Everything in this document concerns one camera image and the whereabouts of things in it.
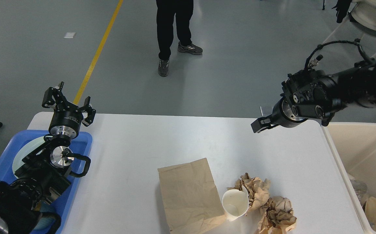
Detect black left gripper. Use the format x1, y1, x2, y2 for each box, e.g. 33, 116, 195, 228
41, 81, 96, 139

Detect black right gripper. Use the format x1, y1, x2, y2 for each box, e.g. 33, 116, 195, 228
251, 97, 307, 133

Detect light green plate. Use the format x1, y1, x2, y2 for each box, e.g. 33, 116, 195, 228
12, 136, 45, 179

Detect brown paper bag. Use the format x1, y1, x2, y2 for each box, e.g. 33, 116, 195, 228
158, 158, 226, 234

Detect dark teal mug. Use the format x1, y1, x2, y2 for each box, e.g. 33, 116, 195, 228
33, 202, 56, 231

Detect aluminium foil sheet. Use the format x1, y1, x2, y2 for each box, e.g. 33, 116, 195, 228
348, 174, 369, 206

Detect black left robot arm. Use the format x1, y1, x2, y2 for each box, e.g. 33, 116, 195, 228
0, 82, 96, 234

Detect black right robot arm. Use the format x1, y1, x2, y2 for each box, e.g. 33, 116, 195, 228
251, 41, 376, 133

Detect left floor outlet cover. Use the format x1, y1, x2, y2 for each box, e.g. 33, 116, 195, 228
260, 105, 273, 117

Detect crumpled brown paper upper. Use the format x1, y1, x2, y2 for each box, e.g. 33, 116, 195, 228
227, 172, 271, 211

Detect crumpled brown paper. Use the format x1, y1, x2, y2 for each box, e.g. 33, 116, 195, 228
227, 172, 271, 211
255, 196, 297, 234

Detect white paper cup upright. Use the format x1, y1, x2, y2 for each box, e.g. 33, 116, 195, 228
222, 189, 249, 222

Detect crumpled brown paper lower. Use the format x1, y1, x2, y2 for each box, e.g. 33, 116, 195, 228
255, 196, 297, 234

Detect beige plastic bin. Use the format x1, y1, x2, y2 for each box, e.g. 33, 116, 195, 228
322, 122, 376, 234

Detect person in black trousers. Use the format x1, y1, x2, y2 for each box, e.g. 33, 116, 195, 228
156, 0, 203, 77

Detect black garment on chair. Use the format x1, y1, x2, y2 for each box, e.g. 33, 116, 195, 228
331, 0, 352, 23

